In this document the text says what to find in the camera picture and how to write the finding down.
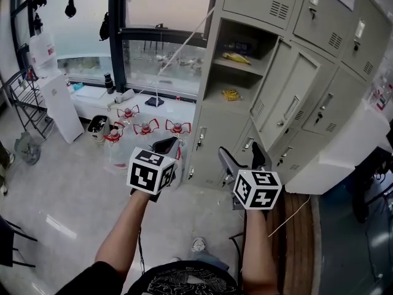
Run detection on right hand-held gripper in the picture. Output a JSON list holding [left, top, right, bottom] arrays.
[[218, 141, 282, 219]]

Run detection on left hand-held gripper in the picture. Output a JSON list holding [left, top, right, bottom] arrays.
[[126, 136, 182, 202]]

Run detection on small yellow packet item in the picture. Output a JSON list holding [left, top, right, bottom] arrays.
[[221, 88, 244, 102]]

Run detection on long yellow packet item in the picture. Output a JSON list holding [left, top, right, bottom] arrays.
[[221, 51, 252, 66]]

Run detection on gray metal locker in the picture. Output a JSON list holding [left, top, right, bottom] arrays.
[[184, 0, 393, 191]]

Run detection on person's right forearm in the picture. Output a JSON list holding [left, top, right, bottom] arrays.
[[240, 209, 279, 295]]

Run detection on person's left forearm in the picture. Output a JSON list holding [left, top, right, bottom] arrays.
[[94, 191, 152, 278]]

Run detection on open gray locker door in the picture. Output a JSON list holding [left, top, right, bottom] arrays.
[[249, 36, 322, 152]]

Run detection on dark folded cloth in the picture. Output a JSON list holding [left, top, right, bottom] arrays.
[[144, 96, 166, 107]]

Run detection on white lying bottle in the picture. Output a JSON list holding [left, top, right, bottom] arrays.
[[106, 88, 136, 108]]

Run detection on beige trash bin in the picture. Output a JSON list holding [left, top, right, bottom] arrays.
[[87, 114, 111, 143]]

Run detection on white window ledge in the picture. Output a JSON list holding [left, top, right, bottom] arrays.
[[68, 84, 198, 126]]

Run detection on black thermos flask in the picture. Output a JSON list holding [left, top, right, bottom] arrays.
[[103, 72, 115, 95]]

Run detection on person's white shoe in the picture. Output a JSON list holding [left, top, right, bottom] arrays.
[[191, 237, 207, 253]]

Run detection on brown wooden board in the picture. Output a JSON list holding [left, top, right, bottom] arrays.
[[269, 191, 322, 295]]

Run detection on white low cabinet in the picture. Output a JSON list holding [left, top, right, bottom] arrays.
[[283, 98, 391, 195]]

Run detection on person's jeans leg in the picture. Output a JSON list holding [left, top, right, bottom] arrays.
[[171, 252, 230, 272]]

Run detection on dark box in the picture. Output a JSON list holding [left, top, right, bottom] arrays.
[[225, 41, 258, 55]]

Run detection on white water dispenser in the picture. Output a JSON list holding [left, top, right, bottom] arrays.
[[36, 72, 85, 144]]

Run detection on black office chair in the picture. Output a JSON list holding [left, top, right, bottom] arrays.
[[352, 145, 393, 224]]

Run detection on person's black printed shirt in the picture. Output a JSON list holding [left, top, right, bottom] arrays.
[[55, 259, 242, 295]]

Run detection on long black hanging bag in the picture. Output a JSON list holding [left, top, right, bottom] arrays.
[[98, 11, 110, 42]]

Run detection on gray floor fan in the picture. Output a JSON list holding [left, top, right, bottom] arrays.
[[13, 130, 42, 166]]

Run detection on black metal rack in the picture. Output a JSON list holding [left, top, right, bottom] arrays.
[[5, 68, 55, 140]]

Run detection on clear water jug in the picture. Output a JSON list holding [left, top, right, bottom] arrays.
[[28, 32, 59, 77]]

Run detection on small black hanging bag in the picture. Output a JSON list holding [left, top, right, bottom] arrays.
[[64, 0, 78, 20]]

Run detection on red-handled water bottle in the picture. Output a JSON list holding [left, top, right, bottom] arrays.
[[132, 118, 161, 149], [165, 119, 192, 146], [116, 104, 141, 126], [103, 121, 128, 172]]

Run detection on thin white cable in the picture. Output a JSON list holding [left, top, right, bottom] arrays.
[[267, 194, 311, 238]]

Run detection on white cord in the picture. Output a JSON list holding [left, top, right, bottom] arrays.
[[154, 6, 216, 108]]

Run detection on black curved stool frame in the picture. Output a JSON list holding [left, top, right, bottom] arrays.
[[228, 216, 247, 277]]

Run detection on thin black cable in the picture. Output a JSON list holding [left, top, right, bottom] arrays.
[[136, 226, 146, 277]]

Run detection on black window frame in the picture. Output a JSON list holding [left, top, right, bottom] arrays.
[[107, 0, 210, 95]]

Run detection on black chair frame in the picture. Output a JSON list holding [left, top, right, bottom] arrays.
[[0, 214, 39, 269]]

